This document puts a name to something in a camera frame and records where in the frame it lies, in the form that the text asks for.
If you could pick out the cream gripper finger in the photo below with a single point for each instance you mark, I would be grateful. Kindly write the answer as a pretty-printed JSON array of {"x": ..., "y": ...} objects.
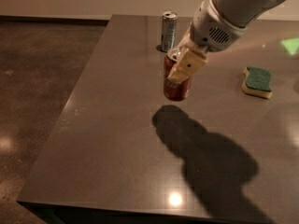
[
  {"x": 187, "y": 64},
  {"x": 185, "y": 40}
]

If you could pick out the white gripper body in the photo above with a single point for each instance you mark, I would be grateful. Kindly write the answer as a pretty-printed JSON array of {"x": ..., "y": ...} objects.
[{"x": 209, "y": 32}]

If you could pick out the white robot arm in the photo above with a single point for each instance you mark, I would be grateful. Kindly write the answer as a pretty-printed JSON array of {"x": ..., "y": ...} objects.
[{"x": 240, "y": 13}]

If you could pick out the green yellow sponge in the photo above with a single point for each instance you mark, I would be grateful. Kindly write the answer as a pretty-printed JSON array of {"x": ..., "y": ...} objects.
[{"x": 257, "y": 82}]

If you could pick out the red coke can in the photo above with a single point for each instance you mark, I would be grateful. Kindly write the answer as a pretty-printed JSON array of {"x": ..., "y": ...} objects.
[{"x": 174, "y": 91}]

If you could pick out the silver redbull can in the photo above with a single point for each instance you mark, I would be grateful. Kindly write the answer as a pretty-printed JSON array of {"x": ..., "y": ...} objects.
[{"x": 169, "y": 25}]

